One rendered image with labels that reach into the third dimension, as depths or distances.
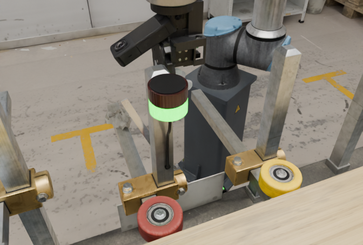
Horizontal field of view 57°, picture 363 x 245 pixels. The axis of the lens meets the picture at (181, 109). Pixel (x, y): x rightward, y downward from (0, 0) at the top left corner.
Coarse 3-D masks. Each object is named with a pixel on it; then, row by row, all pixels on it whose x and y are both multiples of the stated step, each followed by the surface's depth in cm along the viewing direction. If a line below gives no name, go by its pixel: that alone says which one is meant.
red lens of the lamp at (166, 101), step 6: (186, 84) 49; (150, 90) 48; (186, 90) 48; (150, 96) 48; (156, 96) 47; (162, 96) 47; (168, 96) 46; (174, 96) 47; (180, 96) 47; (186, 96) 49; (150, 102) 49; (156, 102) 48; (162, 102) 47; (168, 102) 47; (174, 102) 47; (180, 102) 48
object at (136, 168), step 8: (112, 104) 90; (128, 128) 82; (120, 136) 80; (128, 136) 80; (120, 144) 79; (128, 144) 78; (128, 152) 76; (136, 152) 76; (128, 160) 74; (136, 160) 74; (136, 168) 72; (144, 168) 72; (136, 176) 70; (144, 200) 65
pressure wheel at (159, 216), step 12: (144, 204) 59; (156, 204) 59; (168, 204) 59; (144, 216) 57; (156, 216) 57; (168, 216) 57; (180, 216) 57; (144, 228) 55; (156, 228) 55; (168, 228) 55; (180, 228) 57
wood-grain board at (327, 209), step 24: (360, 168) 66; (312, 192) 62; (336, 192) 62; (360, 192) 62; (240, 216) 58; (264, 216) 58; (288, 216) 58; (312, 216) 58; (336, 216) 58; (360, 216) 58; (168, 240) 54; (192, 240) 54; (216, 240) 54; (240, 240) 54; (264, 240) 54; (288, 240) 54; (312, 240) 54; (336, 240) 54; (360, 240) 54
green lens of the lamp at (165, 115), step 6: (186, 102) 49; (150, 108) 50; (156, 108) 48; (162, 108) 48; (174, 108) 48; (180, 108) 49; (186, 108) 50; (156, 114) 49; (162, 114) 49; (168, 114) 48; (174, 114) 49; (180, 114) 49; (162, 120) 49; (168, 120) 49; (174, 120) 49
